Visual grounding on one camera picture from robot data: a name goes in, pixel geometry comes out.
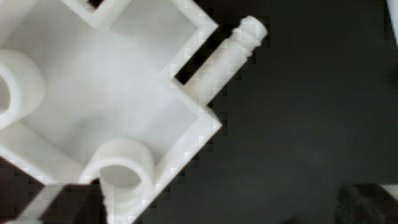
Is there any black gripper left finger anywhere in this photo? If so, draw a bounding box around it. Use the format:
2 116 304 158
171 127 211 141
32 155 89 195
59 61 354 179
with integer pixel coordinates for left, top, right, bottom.
9 182 110 224

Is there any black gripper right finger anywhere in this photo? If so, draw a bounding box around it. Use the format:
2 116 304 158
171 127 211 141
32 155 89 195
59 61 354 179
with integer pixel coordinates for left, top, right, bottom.
334 184 398 224

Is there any white chair seat piece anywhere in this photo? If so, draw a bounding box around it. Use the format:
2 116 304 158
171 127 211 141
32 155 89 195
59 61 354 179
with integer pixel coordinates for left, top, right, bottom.
0 0 267 224

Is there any white U-shaped fence frame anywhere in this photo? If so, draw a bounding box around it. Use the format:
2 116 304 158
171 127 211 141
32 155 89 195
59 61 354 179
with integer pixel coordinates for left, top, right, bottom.
386 0 398 46

